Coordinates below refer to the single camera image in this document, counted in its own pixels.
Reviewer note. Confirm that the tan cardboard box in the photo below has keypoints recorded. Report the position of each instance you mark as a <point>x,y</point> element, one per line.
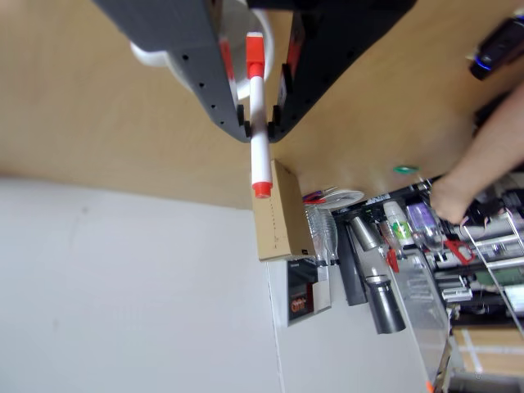
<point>286,221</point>

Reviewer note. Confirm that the black thermos flask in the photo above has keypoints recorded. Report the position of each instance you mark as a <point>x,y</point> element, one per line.
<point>385,305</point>

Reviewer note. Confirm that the steel tumbler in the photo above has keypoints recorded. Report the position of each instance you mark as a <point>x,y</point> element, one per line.
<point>364,233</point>

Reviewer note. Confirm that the red clamp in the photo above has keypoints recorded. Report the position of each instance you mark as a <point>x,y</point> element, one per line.
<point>458,250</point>

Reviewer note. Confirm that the white mug with pink hearts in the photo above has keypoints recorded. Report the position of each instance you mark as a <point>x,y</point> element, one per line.
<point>141,57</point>

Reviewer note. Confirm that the red and white marker pen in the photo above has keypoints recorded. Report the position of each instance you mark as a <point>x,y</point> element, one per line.
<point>260,163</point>

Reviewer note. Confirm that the black webcam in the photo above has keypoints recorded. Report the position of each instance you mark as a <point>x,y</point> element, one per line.
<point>497,49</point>

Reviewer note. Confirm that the dark grey tall block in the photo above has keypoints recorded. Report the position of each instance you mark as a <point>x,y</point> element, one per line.
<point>352,270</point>

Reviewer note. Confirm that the black box with red print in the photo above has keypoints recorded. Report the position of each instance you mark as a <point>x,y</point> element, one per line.
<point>301,294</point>

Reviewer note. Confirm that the clear plastic bottle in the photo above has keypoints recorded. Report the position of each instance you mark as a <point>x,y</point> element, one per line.
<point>323,233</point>

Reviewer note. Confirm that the white plate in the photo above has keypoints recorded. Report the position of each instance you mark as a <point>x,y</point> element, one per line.
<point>344,198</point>

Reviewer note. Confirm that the white cup with green print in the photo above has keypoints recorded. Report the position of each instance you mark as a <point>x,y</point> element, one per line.
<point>399,223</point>

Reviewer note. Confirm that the person's hand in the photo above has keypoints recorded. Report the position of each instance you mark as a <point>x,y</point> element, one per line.
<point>450,200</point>

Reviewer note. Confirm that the small green tag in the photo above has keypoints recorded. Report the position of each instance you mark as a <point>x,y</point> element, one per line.
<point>405,169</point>

